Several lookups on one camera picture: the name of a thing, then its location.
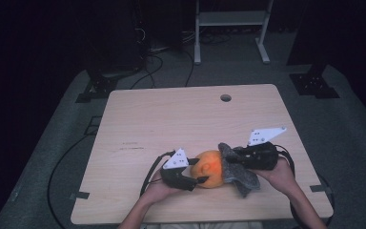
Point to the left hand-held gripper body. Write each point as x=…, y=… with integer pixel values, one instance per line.
x=176, y=179

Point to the white metal stand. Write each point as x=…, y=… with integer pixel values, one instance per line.
x=232, y=18

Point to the black stand base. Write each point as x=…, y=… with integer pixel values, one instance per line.
x=313, y=84
x=100, y=86

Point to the black tape floor mark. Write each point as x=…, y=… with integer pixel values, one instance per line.
x=92, y=125

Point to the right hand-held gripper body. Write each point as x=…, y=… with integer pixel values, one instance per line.
x=262, y=156

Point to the orange plush toy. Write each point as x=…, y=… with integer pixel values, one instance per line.
x=209, y=171

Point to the person's left hand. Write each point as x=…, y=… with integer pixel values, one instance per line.
x=158, y=192

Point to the person's right hand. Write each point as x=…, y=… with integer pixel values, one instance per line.
x=281, y=178

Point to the grey cloth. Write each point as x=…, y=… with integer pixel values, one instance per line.
x=243, y=179

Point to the grey tape strip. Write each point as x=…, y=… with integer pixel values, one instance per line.
x=321, y=188
x=80, y=195

